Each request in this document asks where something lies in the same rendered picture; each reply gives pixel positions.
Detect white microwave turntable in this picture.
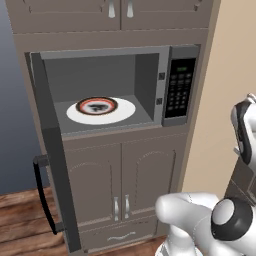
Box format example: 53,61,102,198
65,97,137,126

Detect grey microwave door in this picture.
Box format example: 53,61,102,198
29,51,83,254

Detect grey microwave oven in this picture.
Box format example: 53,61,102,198
24,44,202,139

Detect grey-brown counter cabinet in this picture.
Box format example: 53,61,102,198
224,156,256,208

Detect brown rimmed plate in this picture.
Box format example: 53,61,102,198
75,96,120,117

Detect taupe lower cupboard door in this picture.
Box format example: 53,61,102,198
63,142,123,228
121,134,188,219

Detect taupe cupboard door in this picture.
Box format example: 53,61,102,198
121,134,188,219
63,142,123,228
4,0,122,34
120,0,214,32

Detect taupe drawer front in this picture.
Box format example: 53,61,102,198
78,215,160,253

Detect taupe upper cupboard door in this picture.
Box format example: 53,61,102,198
4,0,122,34
120,0,214,32

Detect silver lower cupboard handle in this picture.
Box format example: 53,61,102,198
113,196,121,223
123,193,131,221

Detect silver cupboard handle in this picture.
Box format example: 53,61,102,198
107,0,117,19
123,193,131,221
113,196,121,223
125,0,135,19

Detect taupe tall cabinet frame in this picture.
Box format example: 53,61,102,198
4,0,222,256

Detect silver drawer handle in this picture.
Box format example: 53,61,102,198
106,231,137,243

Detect black microwave door handle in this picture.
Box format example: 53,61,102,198
32,154,66,236

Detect silver upper cupboard handle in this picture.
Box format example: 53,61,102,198
125,0,135,19
107,0,117,19

